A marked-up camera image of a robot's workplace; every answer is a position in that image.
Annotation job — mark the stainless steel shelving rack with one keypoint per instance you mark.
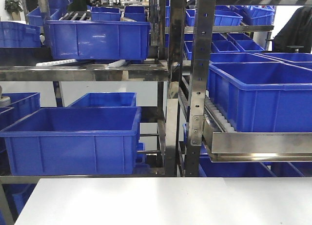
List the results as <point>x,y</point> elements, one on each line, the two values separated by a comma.
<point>184,125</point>

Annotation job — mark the blue bin behind lower left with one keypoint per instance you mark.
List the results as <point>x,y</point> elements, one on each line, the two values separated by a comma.
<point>106,99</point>

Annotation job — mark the black jacket on chair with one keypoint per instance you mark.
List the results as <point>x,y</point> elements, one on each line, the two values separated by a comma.
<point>296,32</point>

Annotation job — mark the large blue bin upper left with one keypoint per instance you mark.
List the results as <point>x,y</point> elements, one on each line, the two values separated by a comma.
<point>97,40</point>

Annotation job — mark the potted green plant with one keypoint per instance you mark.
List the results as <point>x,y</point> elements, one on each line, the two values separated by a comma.
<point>13,8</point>

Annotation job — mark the blue bin upper right shelf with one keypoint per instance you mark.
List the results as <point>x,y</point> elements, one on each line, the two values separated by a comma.
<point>221,18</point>

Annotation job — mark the large blue bin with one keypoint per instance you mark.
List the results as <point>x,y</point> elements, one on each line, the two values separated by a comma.
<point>74,141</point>
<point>97,40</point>
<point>262,97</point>

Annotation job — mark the blue crate far left upper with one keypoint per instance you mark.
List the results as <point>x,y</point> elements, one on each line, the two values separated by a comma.
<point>18,35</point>

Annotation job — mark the large blue bin right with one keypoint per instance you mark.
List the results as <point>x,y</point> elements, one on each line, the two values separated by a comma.
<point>262,97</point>

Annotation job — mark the blue bin far left lower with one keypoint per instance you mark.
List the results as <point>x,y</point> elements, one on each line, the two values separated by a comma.
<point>21,105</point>

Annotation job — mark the large blue bin lower left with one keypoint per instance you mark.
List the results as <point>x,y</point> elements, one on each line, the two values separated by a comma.
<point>74,141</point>

